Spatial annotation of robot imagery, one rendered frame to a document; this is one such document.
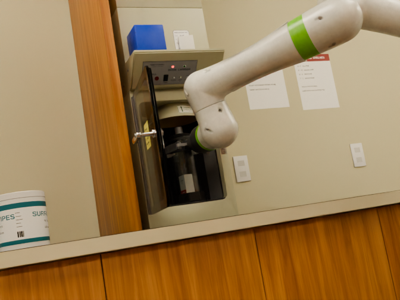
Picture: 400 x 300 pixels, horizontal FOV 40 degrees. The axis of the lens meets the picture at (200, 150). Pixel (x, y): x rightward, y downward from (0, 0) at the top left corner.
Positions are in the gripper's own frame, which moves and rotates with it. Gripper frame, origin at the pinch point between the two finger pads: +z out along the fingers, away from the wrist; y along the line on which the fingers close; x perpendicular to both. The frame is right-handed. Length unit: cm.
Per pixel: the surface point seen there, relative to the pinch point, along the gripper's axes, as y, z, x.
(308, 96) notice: -81, 39, -26
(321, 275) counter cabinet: -25, -34, 47
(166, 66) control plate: 6.3, -14.4, -26.6
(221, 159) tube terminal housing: -11.4, -6.6, 5.1
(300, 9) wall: -87, 40, -71
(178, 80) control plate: 1.2, -10.5, -22.6
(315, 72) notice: -88, 39, -38
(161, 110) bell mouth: 5.8, -1.1, -15.0
